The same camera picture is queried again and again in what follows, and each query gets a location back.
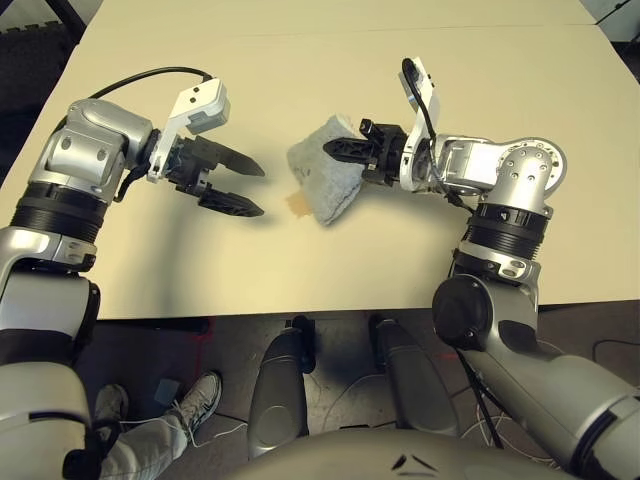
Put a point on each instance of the grey robot left leg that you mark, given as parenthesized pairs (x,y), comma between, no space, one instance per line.
(277,390)

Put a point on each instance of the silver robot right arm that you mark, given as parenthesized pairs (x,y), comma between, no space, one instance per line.
(515,170)

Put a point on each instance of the grey terry rag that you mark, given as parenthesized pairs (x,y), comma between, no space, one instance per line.
(325,195)

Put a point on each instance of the black foam floor mat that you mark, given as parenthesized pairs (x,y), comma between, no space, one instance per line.
(30,35)

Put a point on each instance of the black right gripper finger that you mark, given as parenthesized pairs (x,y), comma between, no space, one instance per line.
(350,148)

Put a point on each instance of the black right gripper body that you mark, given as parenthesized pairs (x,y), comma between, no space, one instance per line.
(387,150)

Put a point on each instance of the grey robot right leg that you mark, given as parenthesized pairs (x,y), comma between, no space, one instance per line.
(417,385)

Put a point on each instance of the small blue floor pad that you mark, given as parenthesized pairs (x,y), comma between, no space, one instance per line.
(166,391)

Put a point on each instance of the grey robot leg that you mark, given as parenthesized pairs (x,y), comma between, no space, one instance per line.
(417,385)
(277,390)

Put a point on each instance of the grey robot torso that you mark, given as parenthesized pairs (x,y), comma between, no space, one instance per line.
(325,455)

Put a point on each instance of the light grey trouser leg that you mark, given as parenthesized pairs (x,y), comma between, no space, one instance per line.
(145,450)

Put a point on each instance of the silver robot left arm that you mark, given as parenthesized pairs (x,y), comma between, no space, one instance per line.
(90,145)

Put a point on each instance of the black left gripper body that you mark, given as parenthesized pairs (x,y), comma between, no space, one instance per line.
(192,162)

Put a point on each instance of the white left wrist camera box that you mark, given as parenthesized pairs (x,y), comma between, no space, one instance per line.
(200,100)

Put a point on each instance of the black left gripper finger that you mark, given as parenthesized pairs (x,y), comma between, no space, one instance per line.
(227,202)
(235,161)

